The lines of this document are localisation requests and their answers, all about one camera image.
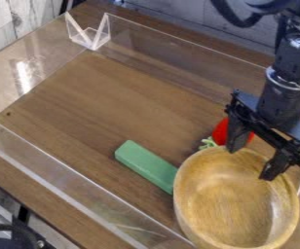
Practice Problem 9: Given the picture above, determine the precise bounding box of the wooden bowl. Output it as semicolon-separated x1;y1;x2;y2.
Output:
174;147;300;249

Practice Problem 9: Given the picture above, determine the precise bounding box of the clear acrylic back wall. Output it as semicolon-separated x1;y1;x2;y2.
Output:
99;14;266;104

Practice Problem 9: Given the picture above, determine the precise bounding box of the red knitted strawberry toy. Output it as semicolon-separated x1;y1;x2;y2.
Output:
198;118;243;150

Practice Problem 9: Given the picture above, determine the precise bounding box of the green rectangular block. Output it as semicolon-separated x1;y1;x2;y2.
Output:
114;140;176;195

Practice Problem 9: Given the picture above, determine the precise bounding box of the clear acrylic wall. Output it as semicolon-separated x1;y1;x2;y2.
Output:
99;14;266;104
0;125;194;249

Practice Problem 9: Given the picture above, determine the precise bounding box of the clear acrylic front wall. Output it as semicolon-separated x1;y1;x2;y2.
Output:
0;125;194;249

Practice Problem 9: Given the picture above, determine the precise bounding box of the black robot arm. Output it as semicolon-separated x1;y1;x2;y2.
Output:
211;0;300;181

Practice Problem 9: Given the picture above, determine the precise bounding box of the black device with screw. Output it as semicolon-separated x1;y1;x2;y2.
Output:
0;224;56;249

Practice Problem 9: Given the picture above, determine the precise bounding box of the black cable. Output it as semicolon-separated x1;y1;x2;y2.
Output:
0;223;27;249

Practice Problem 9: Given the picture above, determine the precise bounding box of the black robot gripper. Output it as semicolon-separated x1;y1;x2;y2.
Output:
224;89;300;181

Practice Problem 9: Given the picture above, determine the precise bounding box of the clear acrylic corner bracket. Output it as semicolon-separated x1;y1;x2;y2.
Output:
64;13;111;51

